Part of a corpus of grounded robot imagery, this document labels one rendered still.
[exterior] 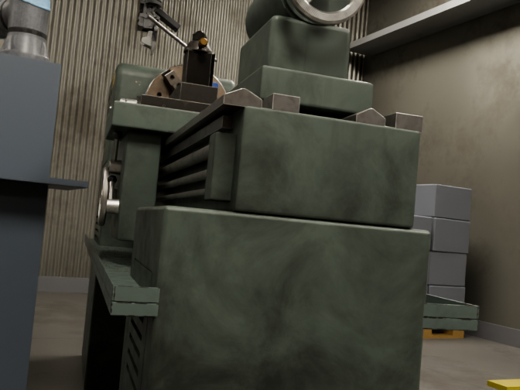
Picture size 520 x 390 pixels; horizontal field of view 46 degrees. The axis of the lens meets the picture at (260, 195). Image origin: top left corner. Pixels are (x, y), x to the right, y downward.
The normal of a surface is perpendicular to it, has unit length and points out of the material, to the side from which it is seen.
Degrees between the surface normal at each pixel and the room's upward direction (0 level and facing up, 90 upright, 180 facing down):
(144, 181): 90
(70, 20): 90
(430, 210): 90
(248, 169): 90
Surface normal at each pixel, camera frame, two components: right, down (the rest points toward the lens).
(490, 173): -0.90, -0.11
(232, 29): 0.43, -0.01
